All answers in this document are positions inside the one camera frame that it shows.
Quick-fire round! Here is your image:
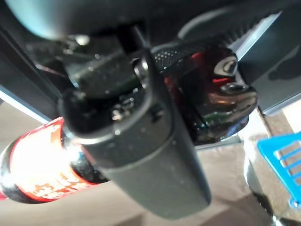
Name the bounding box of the robot right hand black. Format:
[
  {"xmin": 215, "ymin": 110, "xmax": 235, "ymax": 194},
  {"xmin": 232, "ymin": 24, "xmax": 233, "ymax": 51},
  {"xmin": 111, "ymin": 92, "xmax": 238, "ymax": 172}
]
[{"xmin": 25, "ymin": 0, "xmax": 301, "ymax": 219}]

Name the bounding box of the Coca-Cola bottle red label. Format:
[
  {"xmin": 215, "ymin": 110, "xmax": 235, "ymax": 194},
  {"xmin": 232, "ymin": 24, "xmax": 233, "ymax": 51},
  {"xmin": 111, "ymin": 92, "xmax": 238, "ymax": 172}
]
[{"xmin": 0, "ymin": 47, "xmax": 258, "ymax": 205}]

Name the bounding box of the blue plastic shopping basket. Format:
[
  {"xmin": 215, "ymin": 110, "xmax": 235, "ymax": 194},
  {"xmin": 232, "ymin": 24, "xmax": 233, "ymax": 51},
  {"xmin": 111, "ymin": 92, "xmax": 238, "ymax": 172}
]
[{"xmin": 256, "ymin": 131, "xmax": 301, "ymax": 209}]

